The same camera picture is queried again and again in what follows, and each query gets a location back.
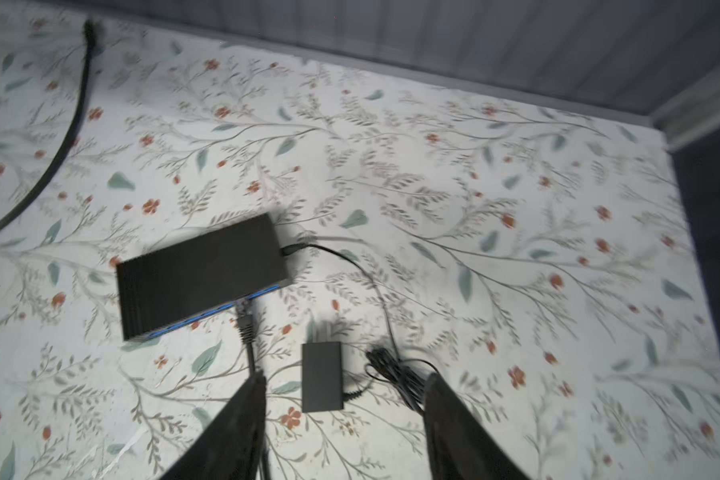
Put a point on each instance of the black ribbed network switch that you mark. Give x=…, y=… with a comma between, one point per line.
x=169, y=288

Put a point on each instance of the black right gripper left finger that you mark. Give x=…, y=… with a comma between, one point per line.
x=232, y=444

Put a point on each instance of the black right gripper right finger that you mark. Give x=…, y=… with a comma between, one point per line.
x=458, y=447

